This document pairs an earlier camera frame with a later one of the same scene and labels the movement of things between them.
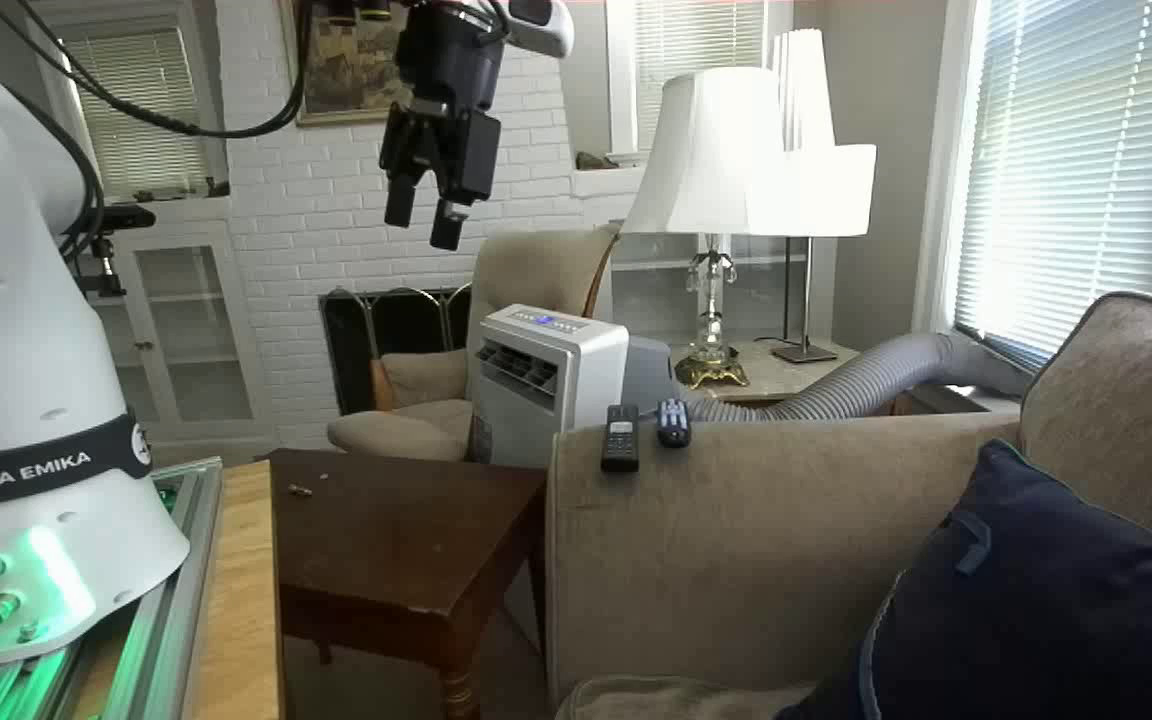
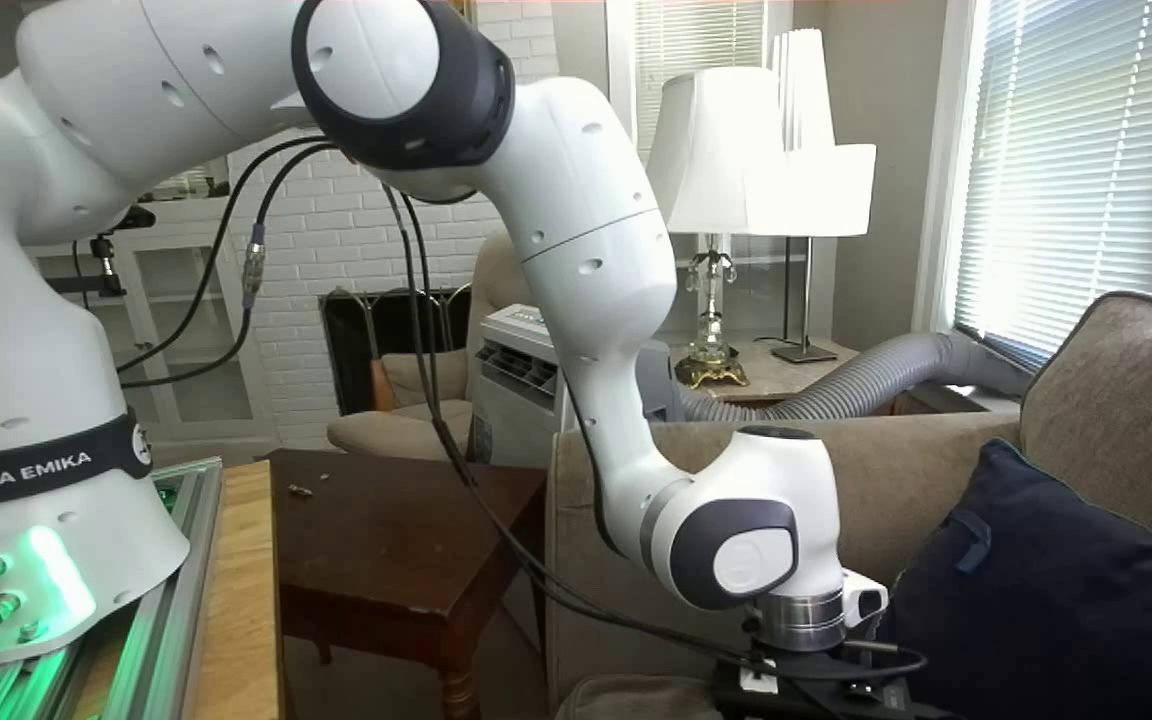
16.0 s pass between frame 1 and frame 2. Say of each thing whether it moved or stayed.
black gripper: moved
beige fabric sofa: stayed
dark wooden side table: stayed
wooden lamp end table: stayed
